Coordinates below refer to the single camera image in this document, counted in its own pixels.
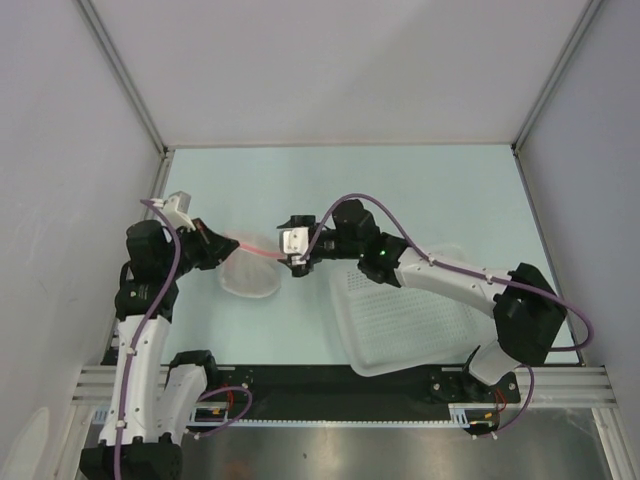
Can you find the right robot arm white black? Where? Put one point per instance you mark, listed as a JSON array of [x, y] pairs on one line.
[[523, 306]]

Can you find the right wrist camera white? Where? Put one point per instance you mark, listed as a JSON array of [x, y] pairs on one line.
[[294, 241]]

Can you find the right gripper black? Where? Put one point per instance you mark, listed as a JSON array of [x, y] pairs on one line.
[[303, 267]]

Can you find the white slotted cable duct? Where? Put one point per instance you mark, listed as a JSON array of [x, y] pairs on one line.
[[214, 415]]

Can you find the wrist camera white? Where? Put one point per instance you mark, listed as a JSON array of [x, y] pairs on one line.
[[294, 241], [175, 209]]

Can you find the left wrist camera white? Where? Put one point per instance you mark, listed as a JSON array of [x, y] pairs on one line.
[[175, 209]]

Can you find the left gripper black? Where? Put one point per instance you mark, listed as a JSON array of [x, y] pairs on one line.
[[217, 247]]

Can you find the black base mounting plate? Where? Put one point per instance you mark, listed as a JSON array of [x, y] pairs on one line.
[[338, 388]]

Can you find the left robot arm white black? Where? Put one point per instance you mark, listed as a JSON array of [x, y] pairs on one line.
[[148, 413]]

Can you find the white perforated plastic tray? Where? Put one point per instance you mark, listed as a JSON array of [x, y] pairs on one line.
[[384, 329]]

